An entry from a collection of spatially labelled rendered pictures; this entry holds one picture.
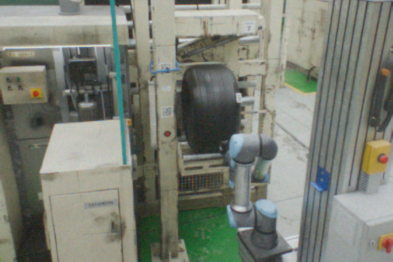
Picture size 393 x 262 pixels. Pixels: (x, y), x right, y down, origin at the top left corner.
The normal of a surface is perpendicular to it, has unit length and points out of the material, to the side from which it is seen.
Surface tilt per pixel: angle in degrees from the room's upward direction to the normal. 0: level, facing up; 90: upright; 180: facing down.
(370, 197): 0
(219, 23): 90
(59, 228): 90
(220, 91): 49
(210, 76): 26
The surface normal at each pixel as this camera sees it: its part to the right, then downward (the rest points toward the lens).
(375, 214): 0.01, -0.92
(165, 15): 0.21, 0.37
